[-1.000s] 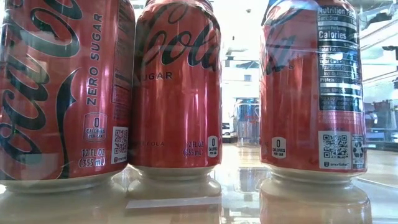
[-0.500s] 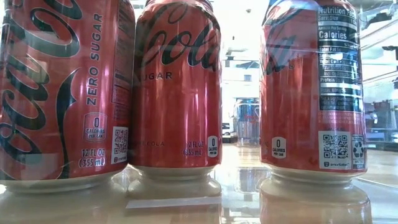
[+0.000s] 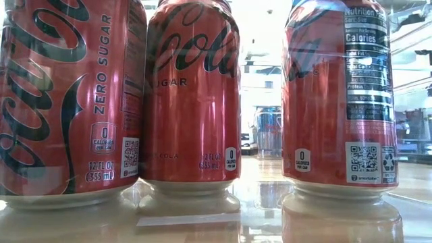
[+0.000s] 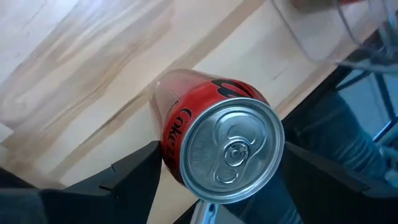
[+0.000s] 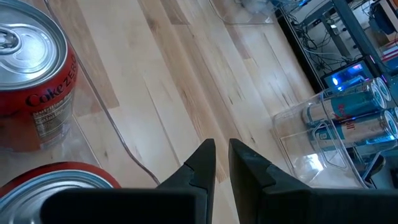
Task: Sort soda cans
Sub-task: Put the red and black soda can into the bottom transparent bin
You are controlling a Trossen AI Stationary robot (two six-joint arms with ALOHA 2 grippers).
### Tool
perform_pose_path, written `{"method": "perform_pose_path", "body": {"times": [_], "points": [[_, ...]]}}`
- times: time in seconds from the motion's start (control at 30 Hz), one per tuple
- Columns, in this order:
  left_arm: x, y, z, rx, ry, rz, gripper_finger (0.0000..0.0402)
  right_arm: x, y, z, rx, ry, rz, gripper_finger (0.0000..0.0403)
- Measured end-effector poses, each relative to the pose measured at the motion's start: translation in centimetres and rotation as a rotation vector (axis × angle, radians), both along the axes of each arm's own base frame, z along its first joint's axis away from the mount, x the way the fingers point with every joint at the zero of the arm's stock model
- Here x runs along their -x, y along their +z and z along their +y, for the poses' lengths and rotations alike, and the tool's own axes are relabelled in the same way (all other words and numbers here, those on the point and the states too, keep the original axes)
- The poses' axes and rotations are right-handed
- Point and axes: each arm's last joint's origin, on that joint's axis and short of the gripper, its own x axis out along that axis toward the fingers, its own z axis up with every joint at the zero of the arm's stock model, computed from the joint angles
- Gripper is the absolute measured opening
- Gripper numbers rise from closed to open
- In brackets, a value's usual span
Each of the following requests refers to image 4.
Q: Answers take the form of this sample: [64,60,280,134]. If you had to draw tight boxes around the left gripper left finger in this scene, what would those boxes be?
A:
[0,140,162,224]

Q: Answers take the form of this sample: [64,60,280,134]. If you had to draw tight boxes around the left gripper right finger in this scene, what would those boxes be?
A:
[281,141,398,224]

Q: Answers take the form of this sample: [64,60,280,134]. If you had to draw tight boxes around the person's leg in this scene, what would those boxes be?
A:
[223,91,389,224]

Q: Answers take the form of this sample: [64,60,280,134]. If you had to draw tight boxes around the clear plastic bin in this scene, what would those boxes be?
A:
[270,0,398,75]

